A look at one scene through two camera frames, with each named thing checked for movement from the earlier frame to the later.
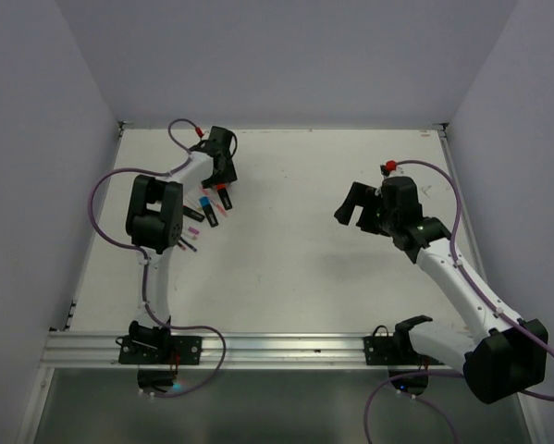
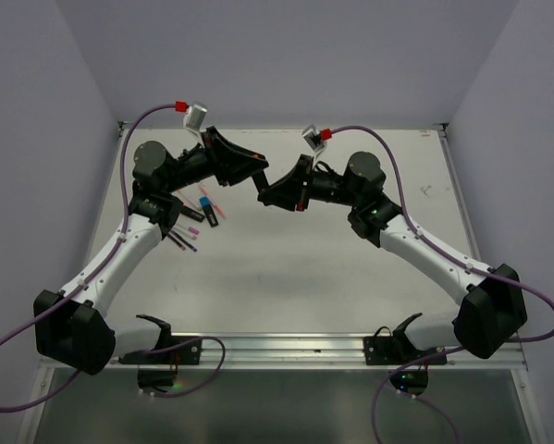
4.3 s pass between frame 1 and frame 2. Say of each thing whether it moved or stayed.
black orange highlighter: moved
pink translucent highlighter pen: stayed
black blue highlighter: stayed
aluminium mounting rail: stayed
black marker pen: stayed
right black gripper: moved
